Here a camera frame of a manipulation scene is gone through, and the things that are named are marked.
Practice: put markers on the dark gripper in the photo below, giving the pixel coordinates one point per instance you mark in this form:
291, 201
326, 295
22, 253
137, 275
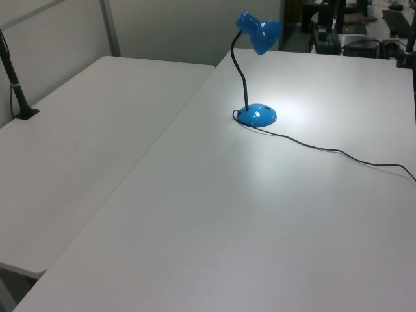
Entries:
323, 14

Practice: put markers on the white side table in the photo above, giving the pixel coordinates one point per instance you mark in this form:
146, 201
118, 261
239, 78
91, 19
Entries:
81, 146

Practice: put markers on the black computer mouse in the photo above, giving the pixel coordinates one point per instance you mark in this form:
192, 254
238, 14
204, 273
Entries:
395, 6

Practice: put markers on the brown flat pad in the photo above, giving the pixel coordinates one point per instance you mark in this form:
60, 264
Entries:
359, 19

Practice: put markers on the blue gooseneck desk lamp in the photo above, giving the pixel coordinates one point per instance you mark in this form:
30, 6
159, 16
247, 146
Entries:
260, 117

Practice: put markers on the dark robot arm base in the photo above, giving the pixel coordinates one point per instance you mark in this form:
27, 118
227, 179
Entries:
330, 47

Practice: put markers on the black camera stand pole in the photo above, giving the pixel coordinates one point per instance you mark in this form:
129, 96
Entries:
16, 87

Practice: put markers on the grey metal partition post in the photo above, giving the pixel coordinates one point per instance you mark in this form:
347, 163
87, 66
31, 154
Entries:
110, 29

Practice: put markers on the black electronics box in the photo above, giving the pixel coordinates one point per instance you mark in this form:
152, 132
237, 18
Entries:
360, 50

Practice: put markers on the black clamp camera stand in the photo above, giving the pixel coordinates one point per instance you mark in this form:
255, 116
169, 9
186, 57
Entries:
404, 60

